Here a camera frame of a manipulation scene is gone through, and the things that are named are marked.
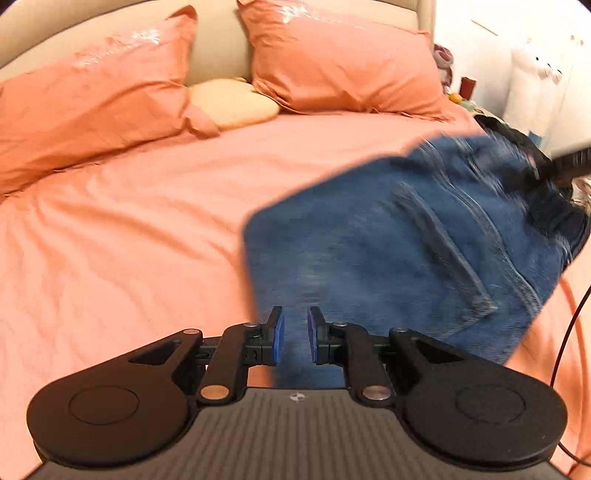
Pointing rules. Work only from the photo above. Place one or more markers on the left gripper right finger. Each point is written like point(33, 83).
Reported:
point(459, 407)

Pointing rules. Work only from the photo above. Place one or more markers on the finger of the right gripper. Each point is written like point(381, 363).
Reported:
point(567, 167)

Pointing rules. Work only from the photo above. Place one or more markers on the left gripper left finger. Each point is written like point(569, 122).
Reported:
point(136, 405)

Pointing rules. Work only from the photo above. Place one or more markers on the blue denim jeans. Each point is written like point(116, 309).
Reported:
point(444, 241)

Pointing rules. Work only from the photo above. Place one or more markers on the red box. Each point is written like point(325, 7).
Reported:
point(467, 87)

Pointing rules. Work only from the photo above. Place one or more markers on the pink plush toy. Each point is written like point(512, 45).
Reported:
point(445, 61)

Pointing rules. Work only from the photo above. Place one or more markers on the orange bed sheet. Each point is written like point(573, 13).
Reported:
point(113, 254)

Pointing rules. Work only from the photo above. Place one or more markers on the right orange pillow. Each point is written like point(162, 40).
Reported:
point(311, 59)

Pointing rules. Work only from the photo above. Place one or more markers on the orange pillow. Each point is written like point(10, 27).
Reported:
point(311, 59)
point(121, 91)

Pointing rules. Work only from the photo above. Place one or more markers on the yellow small cushion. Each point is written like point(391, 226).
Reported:
point(233, 103)

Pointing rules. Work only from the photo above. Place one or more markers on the left orange pillow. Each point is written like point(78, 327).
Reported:
point(121, 91)

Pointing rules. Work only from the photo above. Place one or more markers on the beige upholstered headboard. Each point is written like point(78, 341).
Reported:
point(38, 33)

